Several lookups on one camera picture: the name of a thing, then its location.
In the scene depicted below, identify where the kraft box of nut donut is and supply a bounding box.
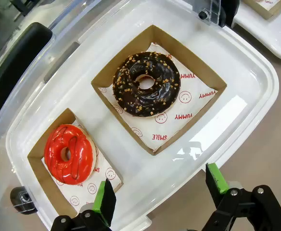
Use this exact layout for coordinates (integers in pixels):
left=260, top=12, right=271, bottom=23
left=90, top=24, right=228, bottom=156

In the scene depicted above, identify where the white tray with red donut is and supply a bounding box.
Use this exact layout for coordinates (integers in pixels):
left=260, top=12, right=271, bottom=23
left=5, top=0, right=280, bottom=231

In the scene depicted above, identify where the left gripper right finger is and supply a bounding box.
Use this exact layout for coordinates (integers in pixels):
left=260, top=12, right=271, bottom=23
left=202, top=163, right=281, bottom=231

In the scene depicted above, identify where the printed liner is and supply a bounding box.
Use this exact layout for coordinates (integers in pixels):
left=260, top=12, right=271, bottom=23
left=42, top=120, right=122, bottom=207
left=255, top=0, right=281, bottom=12
left=99, top=42, right=217, bottom=151

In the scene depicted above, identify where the white tray with sprinkle donut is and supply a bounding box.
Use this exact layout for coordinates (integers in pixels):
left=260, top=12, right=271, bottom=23
left=231, top=0, right=281, bottom=63

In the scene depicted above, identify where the chocolate donut with nut crumbs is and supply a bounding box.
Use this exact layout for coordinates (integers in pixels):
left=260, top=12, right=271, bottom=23
left=112, top=51, right=181, bottom=118

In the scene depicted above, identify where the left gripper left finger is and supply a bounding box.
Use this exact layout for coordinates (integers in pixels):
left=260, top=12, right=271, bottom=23
left=51, top=178, right=117, bottom=231

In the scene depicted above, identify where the printed liner under red donut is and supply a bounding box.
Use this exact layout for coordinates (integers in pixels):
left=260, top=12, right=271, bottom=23
left=42, top=120, right=122, bottom=207

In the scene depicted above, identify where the red glazed donut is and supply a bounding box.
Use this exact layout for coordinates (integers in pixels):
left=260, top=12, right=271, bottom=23
left=44, top=124, right=98, bottom=185

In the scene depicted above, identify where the kraft box of red donut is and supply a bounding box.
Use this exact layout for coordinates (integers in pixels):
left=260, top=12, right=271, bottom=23
left=27, top=107, right=124, bottom=216

